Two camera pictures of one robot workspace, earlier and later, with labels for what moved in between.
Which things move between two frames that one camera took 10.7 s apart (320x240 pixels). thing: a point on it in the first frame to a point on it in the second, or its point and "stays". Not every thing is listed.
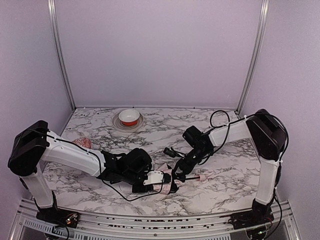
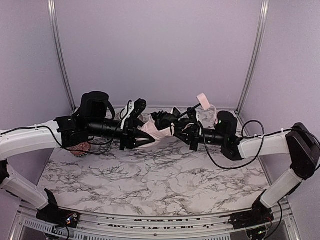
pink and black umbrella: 171,180 to 160,126
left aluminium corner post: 52,11 stays
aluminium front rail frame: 216,226 stays
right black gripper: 185,165 to 194,136
